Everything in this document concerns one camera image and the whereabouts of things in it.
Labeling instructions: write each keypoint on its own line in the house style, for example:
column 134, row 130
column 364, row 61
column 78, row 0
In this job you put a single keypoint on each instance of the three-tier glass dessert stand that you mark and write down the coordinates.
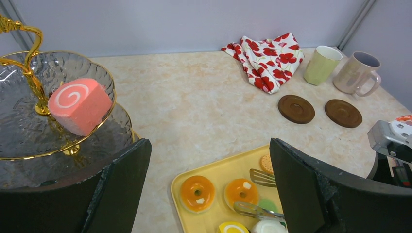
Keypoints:
column 34, row 147

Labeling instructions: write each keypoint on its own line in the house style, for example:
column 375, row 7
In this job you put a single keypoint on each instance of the green mug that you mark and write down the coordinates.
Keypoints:
column 322, row 63

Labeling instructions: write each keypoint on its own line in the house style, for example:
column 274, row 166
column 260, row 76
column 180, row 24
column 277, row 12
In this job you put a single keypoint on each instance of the left brown coaster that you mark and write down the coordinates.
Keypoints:
column 296, row 109

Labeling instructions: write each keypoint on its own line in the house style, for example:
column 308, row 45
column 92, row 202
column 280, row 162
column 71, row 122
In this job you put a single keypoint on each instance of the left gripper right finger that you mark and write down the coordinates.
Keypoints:
column 317, row 197

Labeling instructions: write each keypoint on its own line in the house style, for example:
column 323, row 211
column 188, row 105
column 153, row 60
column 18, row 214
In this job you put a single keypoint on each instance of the metal serving tongs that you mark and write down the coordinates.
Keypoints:
column 265, row 183

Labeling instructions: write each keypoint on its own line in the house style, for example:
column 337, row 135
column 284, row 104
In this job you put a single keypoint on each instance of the round tan biscuit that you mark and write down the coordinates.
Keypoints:
column 266, row 164

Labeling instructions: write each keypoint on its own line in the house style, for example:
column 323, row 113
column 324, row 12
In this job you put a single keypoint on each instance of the brown coaster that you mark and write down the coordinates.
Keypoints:
column 343, row 113
column 296, row 109

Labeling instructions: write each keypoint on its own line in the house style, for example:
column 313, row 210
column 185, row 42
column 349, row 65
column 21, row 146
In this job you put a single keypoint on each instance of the green macaron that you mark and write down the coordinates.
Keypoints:
column 268, row 205

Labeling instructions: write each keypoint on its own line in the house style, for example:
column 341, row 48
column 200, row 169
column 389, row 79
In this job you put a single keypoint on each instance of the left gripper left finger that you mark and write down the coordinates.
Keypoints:
column 100, row 198

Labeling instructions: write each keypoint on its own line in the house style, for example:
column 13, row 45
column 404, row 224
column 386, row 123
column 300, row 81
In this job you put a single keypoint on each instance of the pink pearlescent mug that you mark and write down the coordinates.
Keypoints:
column 360, row 68

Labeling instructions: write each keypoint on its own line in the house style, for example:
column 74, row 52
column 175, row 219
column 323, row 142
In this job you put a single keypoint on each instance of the yellow plastic tray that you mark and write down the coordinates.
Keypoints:
column 220, row 173

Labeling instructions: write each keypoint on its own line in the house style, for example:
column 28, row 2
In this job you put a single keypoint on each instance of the right brown coaster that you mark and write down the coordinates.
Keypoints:
column 343, row 113

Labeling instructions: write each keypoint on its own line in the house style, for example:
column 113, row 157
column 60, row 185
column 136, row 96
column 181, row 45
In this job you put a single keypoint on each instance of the pink swirl roll cake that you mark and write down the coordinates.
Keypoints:
column 80, row 105

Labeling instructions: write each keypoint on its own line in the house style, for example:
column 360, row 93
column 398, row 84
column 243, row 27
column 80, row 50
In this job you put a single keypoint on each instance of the orange glazed donut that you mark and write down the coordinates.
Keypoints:
column 197, row 194
column 241, row 189

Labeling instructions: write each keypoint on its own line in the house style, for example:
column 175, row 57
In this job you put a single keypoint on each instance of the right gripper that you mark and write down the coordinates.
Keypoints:
column 402, row 173

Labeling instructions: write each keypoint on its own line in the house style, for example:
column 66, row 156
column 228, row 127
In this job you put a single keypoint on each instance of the yellow swirl roll cake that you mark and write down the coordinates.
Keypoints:
column 231, row 227

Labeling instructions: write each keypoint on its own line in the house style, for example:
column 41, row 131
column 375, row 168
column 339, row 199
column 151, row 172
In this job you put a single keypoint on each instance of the white cream cupcake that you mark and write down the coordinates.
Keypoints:
column 268, row 226

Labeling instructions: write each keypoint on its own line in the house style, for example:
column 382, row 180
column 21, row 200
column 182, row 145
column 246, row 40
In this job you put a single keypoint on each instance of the orange floral cloth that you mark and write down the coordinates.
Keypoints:
column 405, row 118

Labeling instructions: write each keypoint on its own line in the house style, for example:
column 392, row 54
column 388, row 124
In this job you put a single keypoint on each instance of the red poppy cloth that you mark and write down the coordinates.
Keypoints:
column 269, row 63

